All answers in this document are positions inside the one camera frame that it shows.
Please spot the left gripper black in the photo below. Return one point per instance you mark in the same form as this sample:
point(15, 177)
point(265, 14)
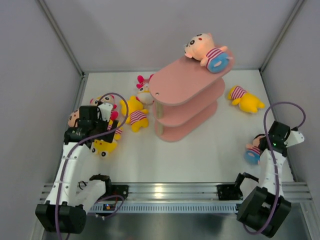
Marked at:
point(107, 137)

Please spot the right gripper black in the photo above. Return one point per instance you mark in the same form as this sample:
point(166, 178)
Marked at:
point(263, 137)

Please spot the peach doll blue pants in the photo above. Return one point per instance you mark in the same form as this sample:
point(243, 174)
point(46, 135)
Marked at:
point(72, 119)
point(252, 150)
point(203, 49)

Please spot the yellow bear striped shirt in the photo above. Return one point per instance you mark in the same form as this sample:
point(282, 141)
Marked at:
point(137, 114)
point(247, 102)

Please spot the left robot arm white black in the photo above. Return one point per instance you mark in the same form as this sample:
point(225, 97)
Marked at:
point(78, 184)

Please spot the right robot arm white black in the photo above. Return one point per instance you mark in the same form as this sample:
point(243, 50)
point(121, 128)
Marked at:
point(264, 206)

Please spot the pink three-tier shelf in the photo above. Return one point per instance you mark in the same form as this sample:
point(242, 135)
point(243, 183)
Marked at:
point(185, 95)

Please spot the yellow chick plush striped shirt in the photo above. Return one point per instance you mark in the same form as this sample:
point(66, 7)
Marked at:
point(103, 148)

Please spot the white panda plush pink limbs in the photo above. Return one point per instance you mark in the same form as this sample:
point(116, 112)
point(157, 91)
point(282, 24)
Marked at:
point(106, 99)

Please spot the white bird plush pink bow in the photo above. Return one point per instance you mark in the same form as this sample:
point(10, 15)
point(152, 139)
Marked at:
point(143, 93)

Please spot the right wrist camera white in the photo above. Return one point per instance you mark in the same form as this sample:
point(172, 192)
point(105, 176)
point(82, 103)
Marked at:
point(295, 137)

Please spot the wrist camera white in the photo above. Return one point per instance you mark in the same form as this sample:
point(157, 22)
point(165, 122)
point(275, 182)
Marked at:
point(295, 137)
point(105, 110)

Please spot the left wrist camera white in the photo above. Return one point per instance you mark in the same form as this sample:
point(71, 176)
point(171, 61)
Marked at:
point(105, 110)

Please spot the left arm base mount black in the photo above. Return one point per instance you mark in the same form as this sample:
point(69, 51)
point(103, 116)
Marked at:
point(120, 189)

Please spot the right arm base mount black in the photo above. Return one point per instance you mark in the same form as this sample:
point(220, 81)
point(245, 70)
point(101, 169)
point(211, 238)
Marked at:
point(227, 192)

